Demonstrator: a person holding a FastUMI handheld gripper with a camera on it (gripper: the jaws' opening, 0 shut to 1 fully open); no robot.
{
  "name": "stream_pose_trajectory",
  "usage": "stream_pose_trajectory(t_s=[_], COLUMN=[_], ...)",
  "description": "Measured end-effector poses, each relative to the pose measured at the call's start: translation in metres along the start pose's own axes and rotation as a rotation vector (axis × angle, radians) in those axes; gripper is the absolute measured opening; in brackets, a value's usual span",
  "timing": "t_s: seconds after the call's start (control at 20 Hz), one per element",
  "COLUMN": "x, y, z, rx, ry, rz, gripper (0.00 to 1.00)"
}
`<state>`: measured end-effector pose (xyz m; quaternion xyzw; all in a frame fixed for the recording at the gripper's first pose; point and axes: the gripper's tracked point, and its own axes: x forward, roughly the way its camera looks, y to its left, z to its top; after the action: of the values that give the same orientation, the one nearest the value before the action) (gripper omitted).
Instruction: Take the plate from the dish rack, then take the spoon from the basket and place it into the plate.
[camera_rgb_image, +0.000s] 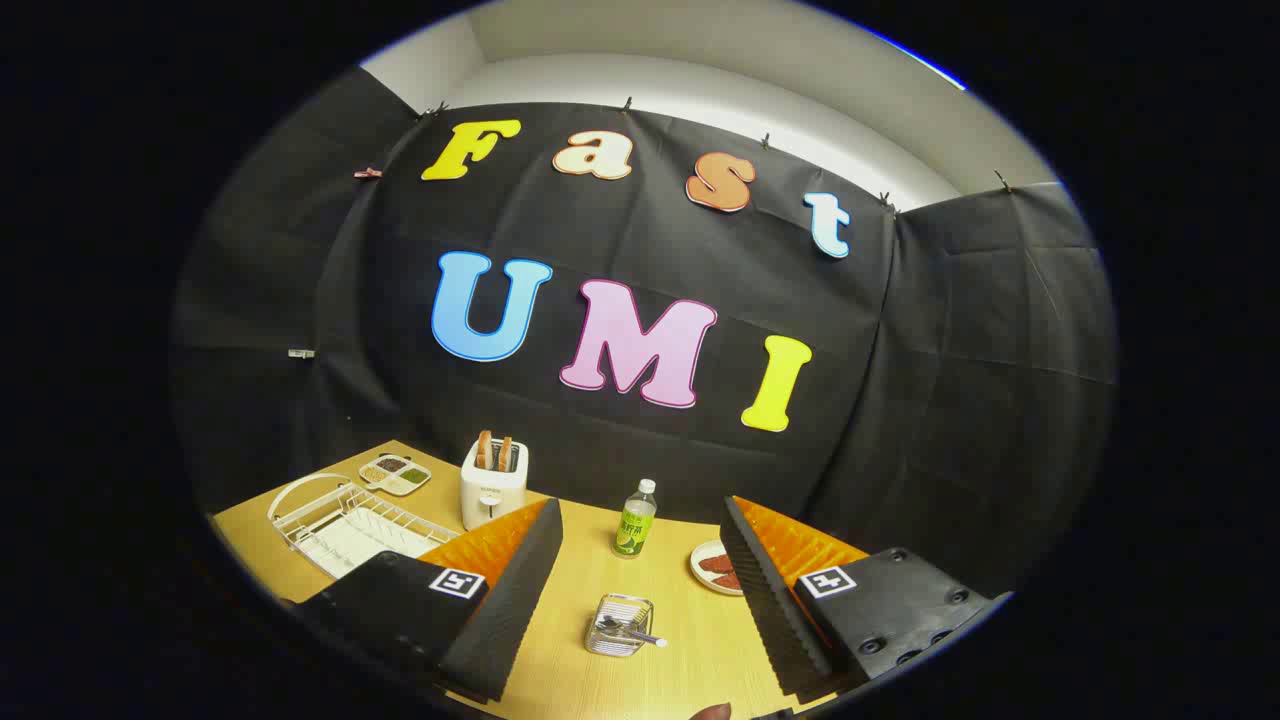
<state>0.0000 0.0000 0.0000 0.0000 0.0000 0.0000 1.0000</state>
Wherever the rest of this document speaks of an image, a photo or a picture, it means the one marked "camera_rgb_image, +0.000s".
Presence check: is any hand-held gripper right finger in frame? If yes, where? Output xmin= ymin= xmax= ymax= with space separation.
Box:
xmin=719 ymin=495 xmax=1013 ymax=701

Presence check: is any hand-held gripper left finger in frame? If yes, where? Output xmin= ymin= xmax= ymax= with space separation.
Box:
xmin=290 ymin=497 xmax=564 ymax=704

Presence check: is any metal wire basket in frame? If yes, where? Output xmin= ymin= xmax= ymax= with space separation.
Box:
xmin=584 ymin=593 xmax=655 ymax=658

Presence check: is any metal spoon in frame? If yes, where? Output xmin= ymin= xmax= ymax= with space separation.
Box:
xmin=597 ymin=616 xmax=669 ymax=648

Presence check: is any white wire dish rack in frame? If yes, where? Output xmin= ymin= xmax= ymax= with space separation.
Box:
xmin=267 ymin=473 xmax=463 ymax=581

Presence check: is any white plate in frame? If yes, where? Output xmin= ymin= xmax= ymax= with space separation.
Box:
xmin=689 ymin=540 xmax=746 ymax=597

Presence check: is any white toaster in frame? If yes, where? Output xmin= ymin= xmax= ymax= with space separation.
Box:
xmin=460 ymin=437 xmax=529 ymax=532

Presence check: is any green label drink bottle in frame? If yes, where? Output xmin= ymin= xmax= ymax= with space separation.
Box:
xmin=612 ymin=478 xmax=658 ymax=559

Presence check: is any white divided seasoning tray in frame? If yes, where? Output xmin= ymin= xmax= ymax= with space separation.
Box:
xmin=358 ymin=453 xmax=433 ymax=497

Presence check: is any black backdrop cloth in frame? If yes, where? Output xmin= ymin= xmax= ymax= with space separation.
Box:
xmin=170 ymin=65 xmax=1118 ymax=601

